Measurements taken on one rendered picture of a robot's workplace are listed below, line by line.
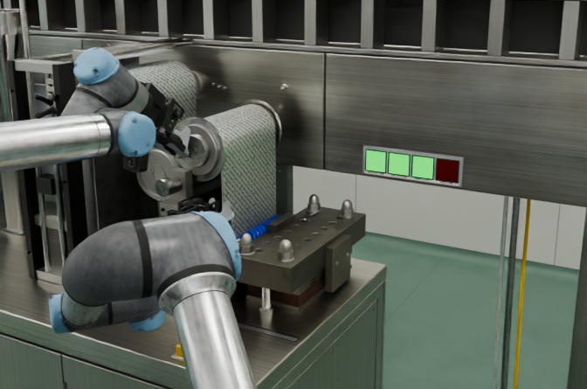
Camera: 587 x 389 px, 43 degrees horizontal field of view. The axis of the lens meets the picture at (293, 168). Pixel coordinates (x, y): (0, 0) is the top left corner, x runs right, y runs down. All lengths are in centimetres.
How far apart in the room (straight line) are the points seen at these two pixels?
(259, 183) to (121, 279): 79
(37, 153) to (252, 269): 62
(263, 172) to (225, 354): 86
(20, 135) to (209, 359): 45
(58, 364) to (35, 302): 15
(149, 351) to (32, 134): 57
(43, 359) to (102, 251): 78
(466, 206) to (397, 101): 258
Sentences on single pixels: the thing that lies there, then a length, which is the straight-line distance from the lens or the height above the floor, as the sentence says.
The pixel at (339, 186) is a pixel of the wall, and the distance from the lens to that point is 459.
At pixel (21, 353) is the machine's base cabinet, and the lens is 189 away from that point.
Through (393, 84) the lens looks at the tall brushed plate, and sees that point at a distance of 179.
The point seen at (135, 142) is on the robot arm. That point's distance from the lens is 129.
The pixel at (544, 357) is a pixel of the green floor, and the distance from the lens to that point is 350.
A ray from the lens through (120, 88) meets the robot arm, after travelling 145.
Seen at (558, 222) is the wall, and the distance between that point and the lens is 424.
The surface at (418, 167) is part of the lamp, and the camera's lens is 180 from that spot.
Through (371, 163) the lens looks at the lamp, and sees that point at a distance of 184.
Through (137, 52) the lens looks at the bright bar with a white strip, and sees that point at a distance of 188.
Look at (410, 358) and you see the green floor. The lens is 336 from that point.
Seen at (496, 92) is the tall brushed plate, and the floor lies 138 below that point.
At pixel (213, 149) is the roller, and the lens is 165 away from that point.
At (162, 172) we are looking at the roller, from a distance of 177.
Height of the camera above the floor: 166
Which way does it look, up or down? 16 degrees down
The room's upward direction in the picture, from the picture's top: straight up
